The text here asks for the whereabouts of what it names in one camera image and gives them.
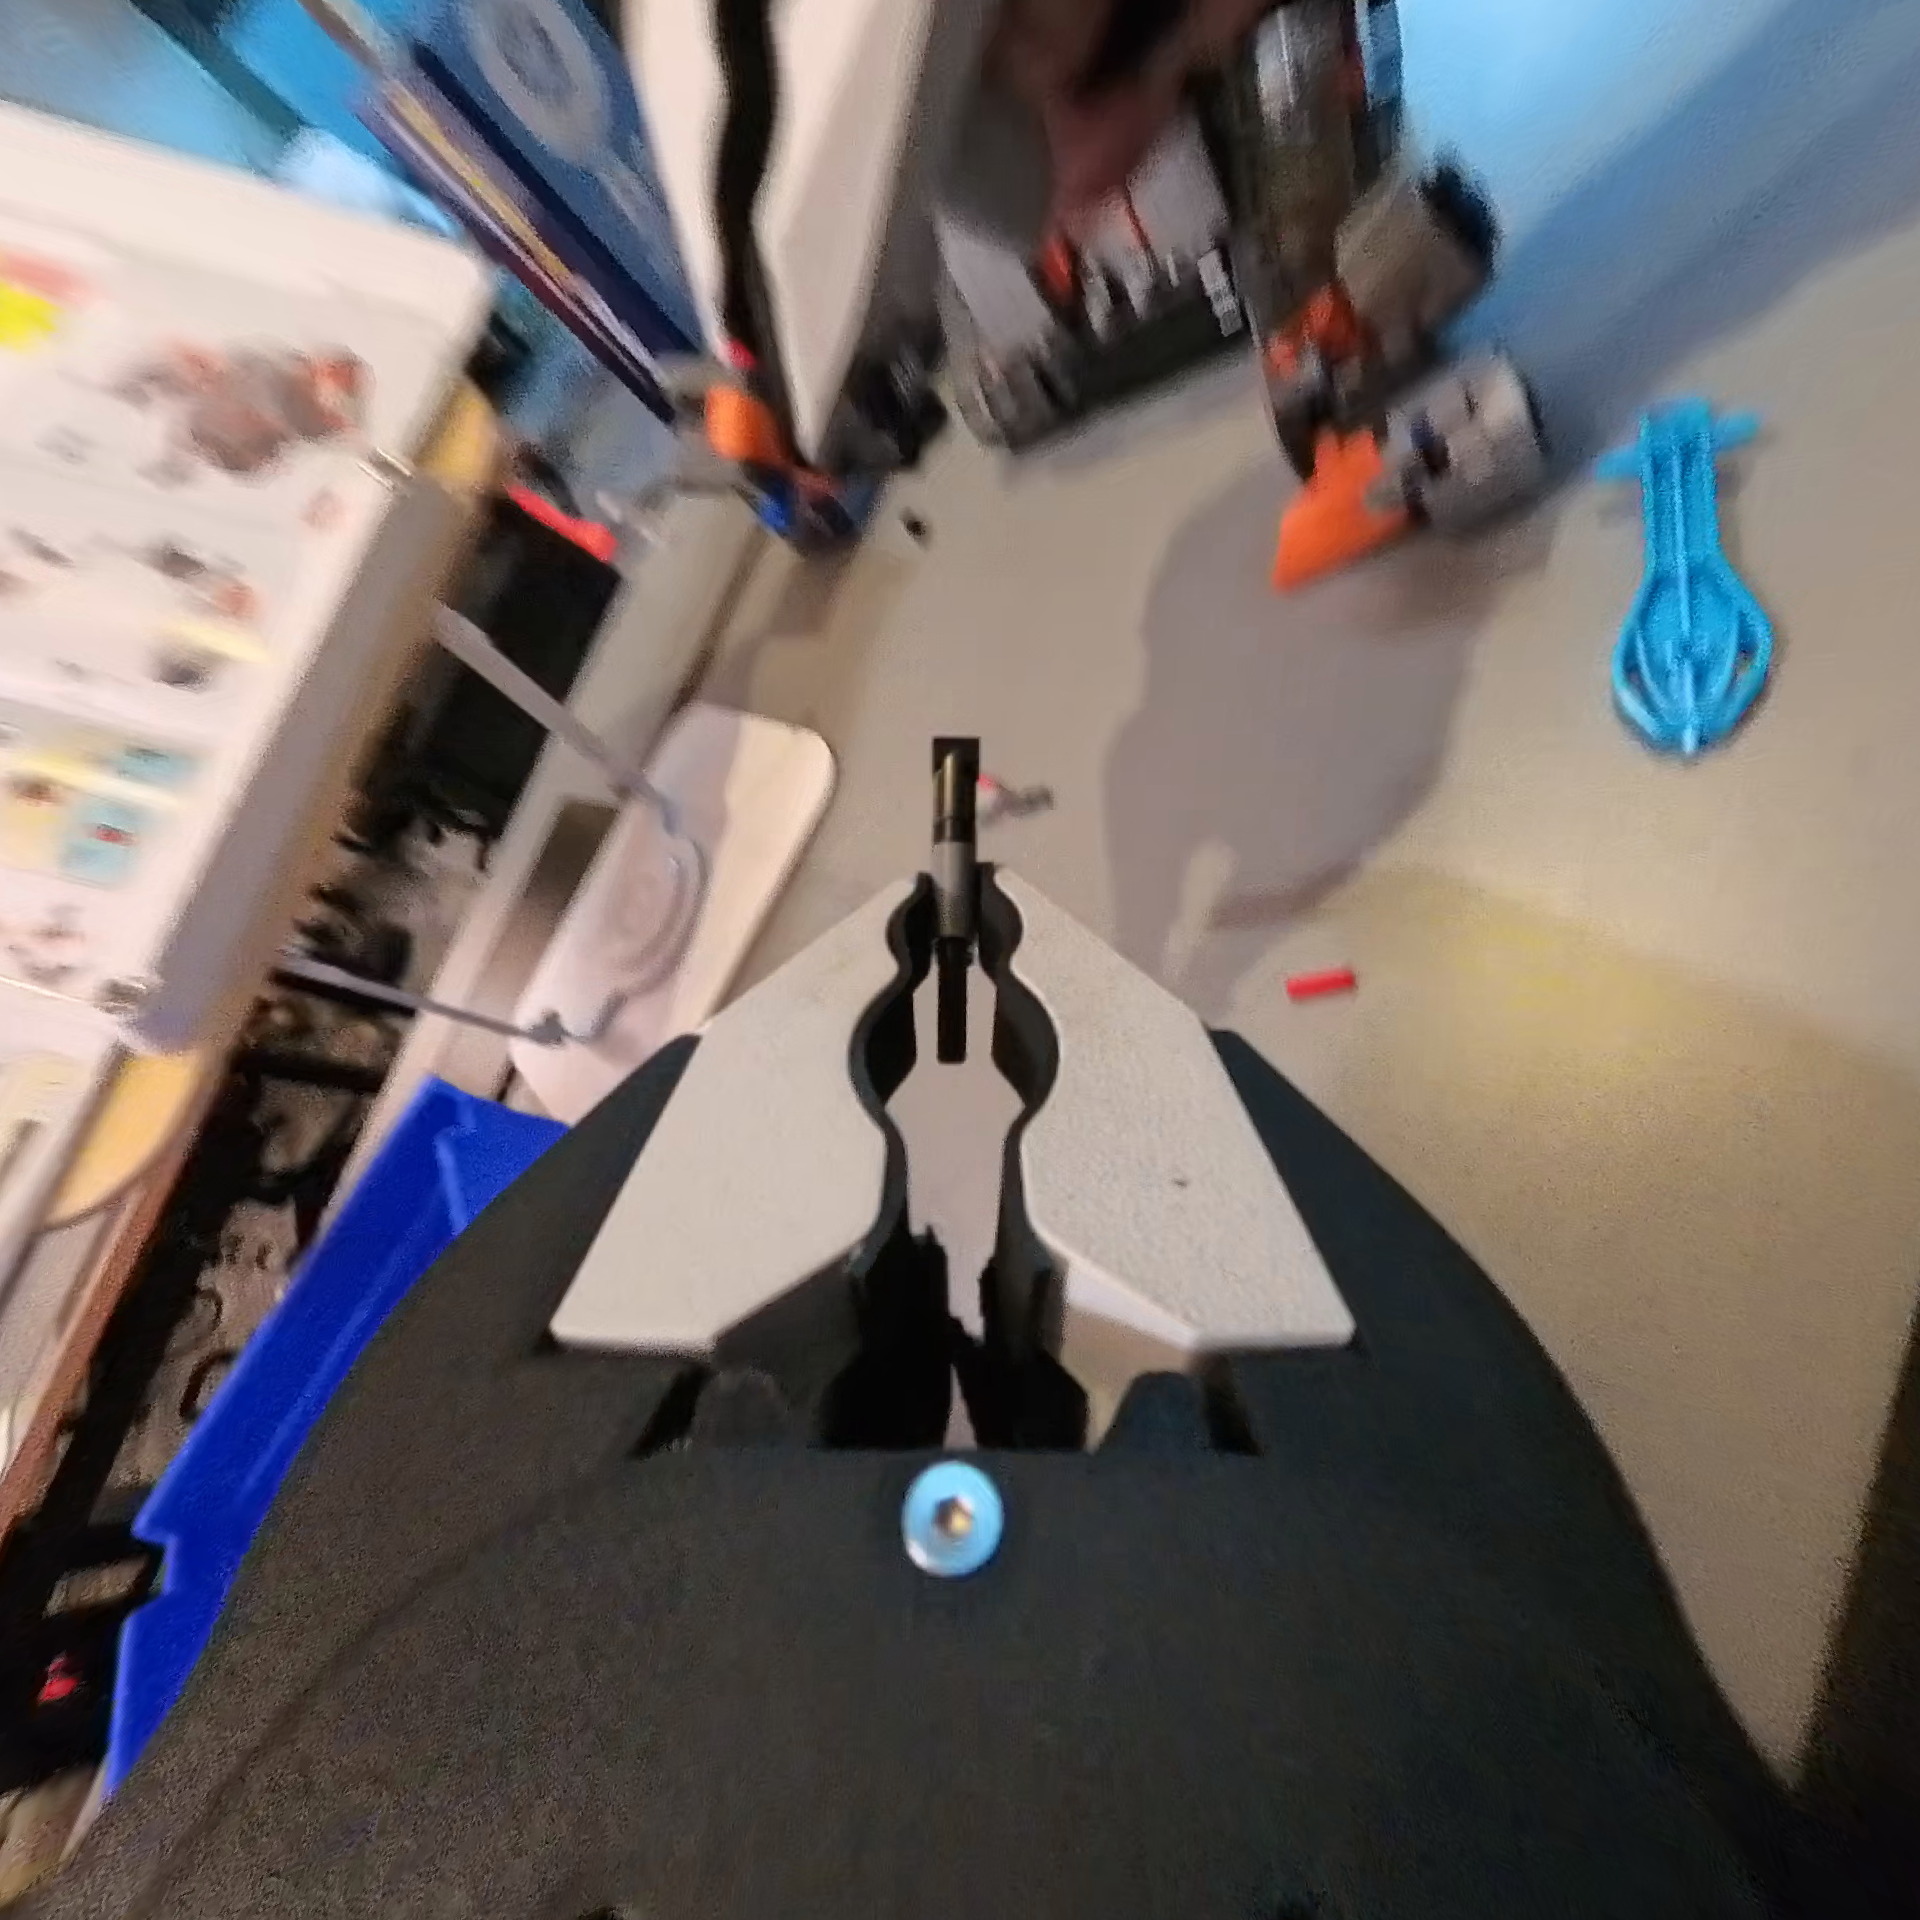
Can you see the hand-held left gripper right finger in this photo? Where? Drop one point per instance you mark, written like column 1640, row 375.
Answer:
column 1183, row 1199

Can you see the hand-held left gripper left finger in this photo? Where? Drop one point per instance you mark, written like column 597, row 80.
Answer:
column 720, row 1199

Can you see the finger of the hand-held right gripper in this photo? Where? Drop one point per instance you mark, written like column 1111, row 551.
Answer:
column 675, row 152
column 839, row 180

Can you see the grey orange toy arm assembly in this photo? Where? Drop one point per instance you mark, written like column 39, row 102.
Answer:
column 747, row 428

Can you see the dark grey angled toy beam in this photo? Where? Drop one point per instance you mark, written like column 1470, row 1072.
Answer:
column 955, row 840

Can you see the blue robot kit box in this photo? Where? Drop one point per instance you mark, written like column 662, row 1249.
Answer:
column 553, row 180

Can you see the small red toy piece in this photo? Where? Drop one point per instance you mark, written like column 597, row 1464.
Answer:
column 1323, row 984

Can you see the tracked toy robot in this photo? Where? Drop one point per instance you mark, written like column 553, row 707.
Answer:
column 1169, row 224

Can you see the white book stand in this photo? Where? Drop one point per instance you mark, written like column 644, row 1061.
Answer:
column 675, row 869

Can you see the grey connector with red pin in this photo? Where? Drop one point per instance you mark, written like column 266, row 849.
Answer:
column 1013, row 794

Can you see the blue storage bin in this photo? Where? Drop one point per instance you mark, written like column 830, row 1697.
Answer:
column 301, row 1351

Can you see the instruction booklet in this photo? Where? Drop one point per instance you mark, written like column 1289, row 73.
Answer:
column 181, row 525

